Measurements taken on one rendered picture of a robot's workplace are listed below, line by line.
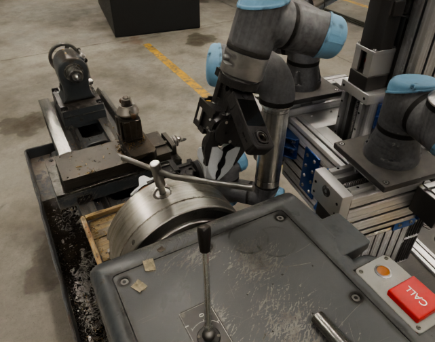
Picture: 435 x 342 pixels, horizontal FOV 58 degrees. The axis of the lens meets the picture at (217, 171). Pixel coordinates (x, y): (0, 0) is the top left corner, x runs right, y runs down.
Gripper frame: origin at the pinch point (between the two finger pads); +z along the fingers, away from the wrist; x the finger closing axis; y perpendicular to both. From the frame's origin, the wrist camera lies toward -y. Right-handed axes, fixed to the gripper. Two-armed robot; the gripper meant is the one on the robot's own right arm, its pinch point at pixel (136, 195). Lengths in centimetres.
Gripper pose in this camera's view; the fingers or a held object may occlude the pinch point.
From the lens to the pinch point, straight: 111.0
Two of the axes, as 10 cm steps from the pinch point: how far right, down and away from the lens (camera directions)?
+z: -8.9, 2.8, -3.6
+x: 0.0, -7.9, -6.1
